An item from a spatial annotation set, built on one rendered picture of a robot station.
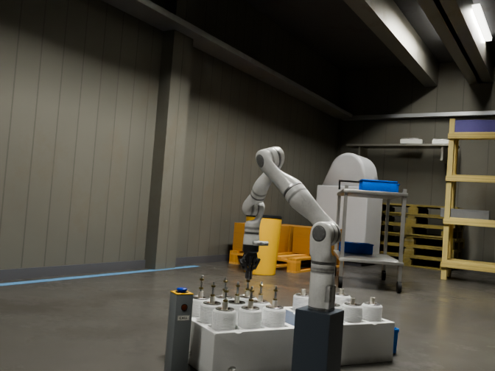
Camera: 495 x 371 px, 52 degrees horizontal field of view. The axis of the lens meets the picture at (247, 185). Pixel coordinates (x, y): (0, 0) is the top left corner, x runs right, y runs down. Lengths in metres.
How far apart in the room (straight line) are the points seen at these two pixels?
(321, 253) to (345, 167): 5.17
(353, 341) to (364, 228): 4.53
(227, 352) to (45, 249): 2.57
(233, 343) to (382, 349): 0.78
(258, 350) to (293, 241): 4.22
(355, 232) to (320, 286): 4.99
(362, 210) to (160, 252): 2.96
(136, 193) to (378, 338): 3.08
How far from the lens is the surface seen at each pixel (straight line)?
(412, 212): 7.65
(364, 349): 2.45
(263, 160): 2.10
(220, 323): 2.05
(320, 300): 1.93
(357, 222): 6.88
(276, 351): 2.16
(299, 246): 6.22
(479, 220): 6.35
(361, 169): 6.95
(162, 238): 5.05
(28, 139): 4.20
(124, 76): 4.89
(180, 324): 2.02
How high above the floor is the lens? 0.66
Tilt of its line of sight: 3 degrees up
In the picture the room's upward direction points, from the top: 4 degrees clockwise
